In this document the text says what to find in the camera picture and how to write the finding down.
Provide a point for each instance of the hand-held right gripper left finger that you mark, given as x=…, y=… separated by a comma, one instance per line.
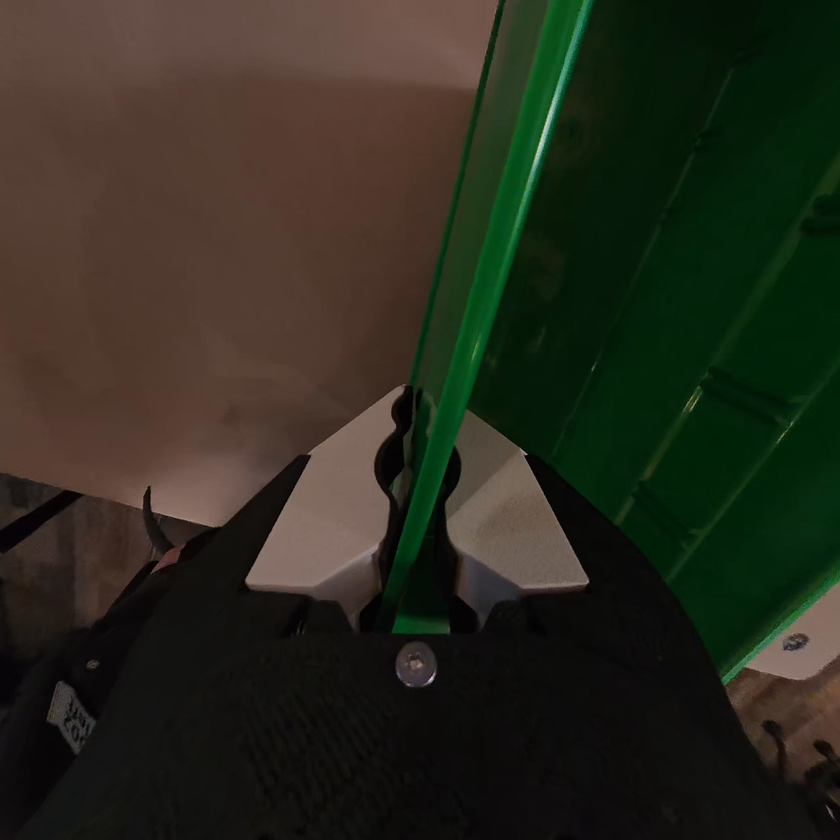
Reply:
x=328, y=525

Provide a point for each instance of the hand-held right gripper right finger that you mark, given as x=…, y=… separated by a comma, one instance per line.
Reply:
x=512, y=525

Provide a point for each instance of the green plastic bin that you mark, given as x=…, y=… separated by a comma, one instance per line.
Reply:
x=656, y=262

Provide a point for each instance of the black tripod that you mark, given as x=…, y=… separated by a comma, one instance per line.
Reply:
x=39, y=522

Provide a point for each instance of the black chair base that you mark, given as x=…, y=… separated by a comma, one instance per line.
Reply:
x=817, y=774

